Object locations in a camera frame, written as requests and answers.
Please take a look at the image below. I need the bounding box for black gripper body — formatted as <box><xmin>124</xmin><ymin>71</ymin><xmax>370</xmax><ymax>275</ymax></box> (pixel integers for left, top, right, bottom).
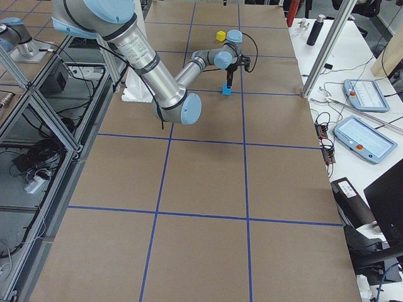
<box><xmin>225</xmin><ymin>57</ymin><xmax>242</xmax><ymax>74</ymax></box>

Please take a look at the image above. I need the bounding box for blue wooden block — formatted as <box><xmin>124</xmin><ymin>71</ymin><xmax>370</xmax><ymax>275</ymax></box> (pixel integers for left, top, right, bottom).
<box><xmin>222</xmin><ymin>83</ymin><xmax>232</xmax><ymax>96</ymax></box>

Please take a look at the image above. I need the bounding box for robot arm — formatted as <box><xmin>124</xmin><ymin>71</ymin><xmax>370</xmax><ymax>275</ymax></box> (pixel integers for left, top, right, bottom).
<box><xmin>52</xmin><ymin>1</ymin><xmax>243</xmax><ymax>125</ymax></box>

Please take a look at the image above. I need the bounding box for yellow wooden block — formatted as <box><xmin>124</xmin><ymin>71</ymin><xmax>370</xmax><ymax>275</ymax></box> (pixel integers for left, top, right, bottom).
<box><xmin>215</xmin><ymin>30</ymin><xmax>227</xmax><ymax>42</ymax></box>

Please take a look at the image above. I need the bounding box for black water bottle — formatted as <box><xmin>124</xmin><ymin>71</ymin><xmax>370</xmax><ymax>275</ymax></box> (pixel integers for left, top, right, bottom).
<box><xmin>306</xmin><ymin>14</ymin><xmax>326</xmax><ymax>46</ymax></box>

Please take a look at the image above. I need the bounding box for brown paper table cover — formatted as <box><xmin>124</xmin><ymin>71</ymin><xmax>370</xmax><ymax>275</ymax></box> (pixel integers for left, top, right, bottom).
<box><xmin>30</xmin><ymin>2</ymin><xmax>360</xmax><ymax>301</ymax></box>

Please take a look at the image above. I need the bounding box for far teach pendant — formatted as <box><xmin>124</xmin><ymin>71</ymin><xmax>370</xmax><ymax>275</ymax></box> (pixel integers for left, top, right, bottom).
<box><xmin>343</xmin><ymin>79</ymin><xmax>390</xmax><ymax>113</ymax></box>

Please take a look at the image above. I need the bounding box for teach pendant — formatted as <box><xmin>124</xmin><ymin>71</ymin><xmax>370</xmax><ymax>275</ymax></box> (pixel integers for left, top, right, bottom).
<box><xmin>334</xmin><ymin>116</ymin><xmax>398</xmax><ymax>164</ymax></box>
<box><xmin>343</xmin><ymin>79</ymin><xmax>390</xmax><ymax>113</ymax></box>

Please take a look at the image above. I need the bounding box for near teach pendant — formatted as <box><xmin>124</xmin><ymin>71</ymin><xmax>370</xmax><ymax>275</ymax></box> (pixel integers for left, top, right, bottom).
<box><xmin>334</xmin><ymin>116</ymin><xmax>398</xmax><ymax>164</ymax></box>

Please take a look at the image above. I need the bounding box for black computer monitor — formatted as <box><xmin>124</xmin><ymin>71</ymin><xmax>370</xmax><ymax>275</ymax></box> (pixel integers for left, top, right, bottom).
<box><xmin>364</xmin><ymin>160</ymin><xmax>403</xmax><ymax>246</ymax></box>

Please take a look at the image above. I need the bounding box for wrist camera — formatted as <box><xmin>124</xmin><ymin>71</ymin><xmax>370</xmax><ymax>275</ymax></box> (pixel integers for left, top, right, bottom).
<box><xmin>240</xmin><ymin>55</ymin><xmax>251</xmax><ymax>72</ymax></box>

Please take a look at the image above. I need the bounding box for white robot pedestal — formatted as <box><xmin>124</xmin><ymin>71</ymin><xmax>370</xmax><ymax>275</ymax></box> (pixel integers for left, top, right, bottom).
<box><xmin>122</xmin><ymin>0</ymin><xmax>152</xmax><ymax>103</ymax></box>

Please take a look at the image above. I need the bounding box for aluminium frame post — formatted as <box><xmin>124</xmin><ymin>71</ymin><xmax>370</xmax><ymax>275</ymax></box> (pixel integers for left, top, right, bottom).
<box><xmin>300</xmin><ymin>0</ymin><xmax>357</xmax><ymax>99</ymax></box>

